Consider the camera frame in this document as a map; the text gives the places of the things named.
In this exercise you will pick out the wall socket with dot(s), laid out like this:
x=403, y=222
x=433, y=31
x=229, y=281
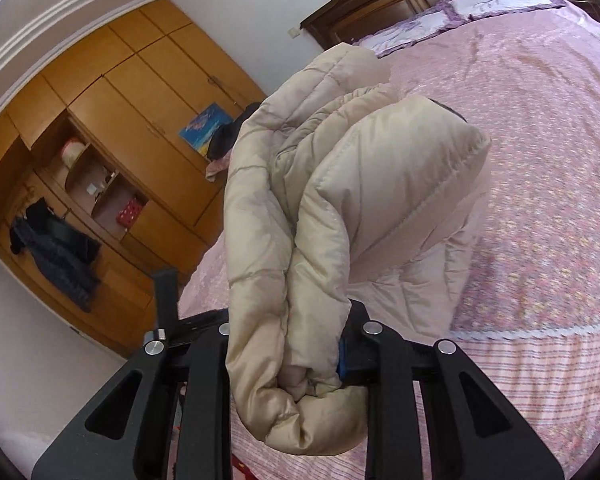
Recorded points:
x=294, y=32

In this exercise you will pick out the wooden wardrobe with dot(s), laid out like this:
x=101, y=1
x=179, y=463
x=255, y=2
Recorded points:
x=130, y=85

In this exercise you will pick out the blue painting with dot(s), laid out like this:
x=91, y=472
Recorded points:
x=205, y=127

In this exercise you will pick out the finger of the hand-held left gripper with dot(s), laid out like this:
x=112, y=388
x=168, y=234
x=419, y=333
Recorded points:
x=165, y=300

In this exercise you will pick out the beige down jacket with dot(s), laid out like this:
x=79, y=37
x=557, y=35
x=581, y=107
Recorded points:
x=380, y=185

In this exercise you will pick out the dark hanging jacket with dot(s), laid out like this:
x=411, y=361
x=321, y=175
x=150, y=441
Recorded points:
x=60, y=255

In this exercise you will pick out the pink floral cloth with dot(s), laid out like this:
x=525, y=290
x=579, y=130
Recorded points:
x=217, y=167

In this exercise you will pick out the red dotted box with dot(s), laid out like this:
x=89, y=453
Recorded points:
x=130, y=212

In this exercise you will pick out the small white box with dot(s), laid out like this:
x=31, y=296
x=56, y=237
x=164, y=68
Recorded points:
x=95, y=188

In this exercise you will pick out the white canister with red lid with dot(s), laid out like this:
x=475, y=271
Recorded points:
x=72, y=152

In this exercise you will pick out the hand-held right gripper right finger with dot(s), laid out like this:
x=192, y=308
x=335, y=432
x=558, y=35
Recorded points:
x=347, y=360

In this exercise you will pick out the white purple frilled pillow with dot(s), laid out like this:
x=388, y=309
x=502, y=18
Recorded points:
x=410, y=30
x=500, y=0

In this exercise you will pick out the dark wooden headboard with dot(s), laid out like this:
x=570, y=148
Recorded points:
x=380, y=7

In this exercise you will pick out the pink floral bedspread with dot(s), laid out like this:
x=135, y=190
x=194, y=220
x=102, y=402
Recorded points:
x=555, y=160

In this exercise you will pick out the dark clothes pile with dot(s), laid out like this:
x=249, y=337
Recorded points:
x=225, y=140

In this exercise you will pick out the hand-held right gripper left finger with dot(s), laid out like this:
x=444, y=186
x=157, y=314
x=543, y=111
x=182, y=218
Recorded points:
x=207, y=360

